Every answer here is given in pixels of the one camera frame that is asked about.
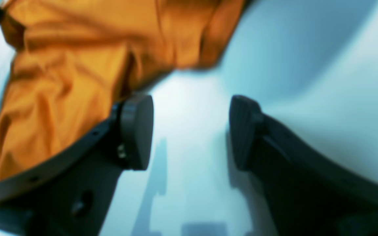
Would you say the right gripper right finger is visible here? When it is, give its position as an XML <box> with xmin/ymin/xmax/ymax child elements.
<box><xmin>229</xmin><ymin>95</ymin><xmax>378</xmax><ymax>236</ymax></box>

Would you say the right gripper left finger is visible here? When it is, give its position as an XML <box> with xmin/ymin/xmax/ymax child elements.
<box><xmin>0</xmin><ymin>94</ymin><xmax>154</xmax><ymax>236</ymax></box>

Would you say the orange t-shirt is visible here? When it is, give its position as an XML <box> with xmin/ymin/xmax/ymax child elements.
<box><xmin>0</xmin><ymin>0</ymin><xmax>247</xmax><ymax>181</ymax></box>

